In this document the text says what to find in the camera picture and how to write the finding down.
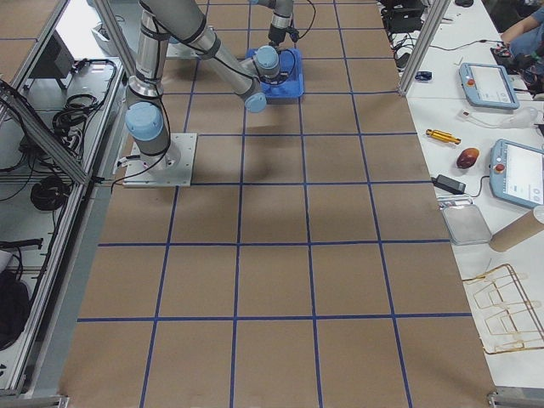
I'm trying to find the teach pendant near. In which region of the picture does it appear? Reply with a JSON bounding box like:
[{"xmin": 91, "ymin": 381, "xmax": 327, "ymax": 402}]
[{"xmin": 490, "ymin": 139, "xmax": 543, "ymax": 208}]

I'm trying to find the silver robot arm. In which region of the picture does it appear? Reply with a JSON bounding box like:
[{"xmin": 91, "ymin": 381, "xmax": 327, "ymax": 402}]
[
  {"xmin": 249, "ymin": 0, "xmax": 299, "ymax": 48},
  {"xmin": 127, "ymin": 1, "xmax": 292, "ymax": 182}
]

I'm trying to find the black power adapter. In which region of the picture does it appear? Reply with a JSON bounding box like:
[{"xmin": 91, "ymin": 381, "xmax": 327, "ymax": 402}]
[{"xmin": 431, "ymin": 174, "xmax": 466, "ymax": 195}]

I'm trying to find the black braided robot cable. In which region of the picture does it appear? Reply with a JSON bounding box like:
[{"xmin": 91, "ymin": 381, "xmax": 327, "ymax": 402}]
[{"xmin": 288, "ymin": 0, "xmax": 318, "ymax": 43}]

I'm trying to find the red mango fruit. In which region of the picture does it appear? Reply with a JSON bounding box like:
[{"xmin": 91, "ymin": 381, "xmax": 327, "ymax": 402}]
[{"xmin": 456, "ymin": 148, "xmax": 479, "ymax": 169}]

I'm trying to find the teach pendant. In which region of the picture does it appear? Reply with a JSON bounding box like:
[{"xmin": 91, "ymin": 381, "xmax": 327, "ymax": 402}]
[
  {"xmin": 490, "ymin": 139, "xmax": 543, "ymax": 208},
  {"xmin": 458, "ymin": 63, "xmax": 519, "ymax": 111}
]

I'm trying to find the aluminium frame post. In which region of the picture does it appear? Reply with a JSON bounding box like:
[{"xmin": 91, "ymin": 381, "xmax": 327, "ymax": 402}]
[{"xmin": 398, "ymin": 0, "xmax": 450, "ymax": 96}]

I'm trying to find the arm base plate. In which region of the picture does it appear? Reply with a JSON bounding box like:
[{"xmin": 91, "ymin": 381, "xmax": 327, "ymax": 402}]
[
  {"xmin": 122, "ymin": 133, "xmax": 197, "ymax": 188},
  {"xmin": 166, "ymin": 42, "xmax": 198, "ymax": 60}
]

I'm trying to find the cardboard tube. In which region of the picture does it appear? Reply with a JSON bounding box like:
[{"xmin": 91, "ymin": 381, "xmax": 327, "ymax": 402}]
[{"xmin": 489, "ymin": 205, "xmax": 543, "ymax": 252}]

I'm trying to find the teach pendant far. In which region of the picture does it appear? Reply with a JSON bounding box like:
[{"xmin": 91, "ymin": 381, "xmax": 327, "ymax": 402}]
[{"xmin": 458, "ymin": 63, "xmax": 519, "ymax": 111}]

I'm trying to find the clear plastic lidded box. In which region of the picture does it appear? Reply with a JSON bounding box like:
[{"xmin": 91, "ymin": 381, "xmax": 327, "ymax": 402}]
[{"xmin": 437, "ymin": 195, "xmax": 492, "ymax": 246}]

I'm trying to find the small blue black device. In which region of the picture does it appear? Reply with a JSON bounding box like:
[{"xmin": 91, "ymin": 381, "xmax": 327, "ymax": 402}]
[{"xmin": 415, "ymin": 71, "xmax": 433, "ymax": 82}]

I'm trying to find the blue plastic tray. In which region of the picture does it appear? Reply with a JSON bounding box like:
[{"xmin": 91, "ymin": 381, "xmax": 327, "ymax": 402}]
[{"xmin": 244, "ymin": 46, "xmax": 304, "ymax": 101}]

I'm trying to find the gold wire rack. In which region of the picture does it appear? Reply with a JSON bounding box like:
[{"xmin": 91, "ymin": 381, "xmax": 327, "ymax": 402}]
[{"xmin": 462, "ymin": 263, "xmax": 543, "ymax": 355}]

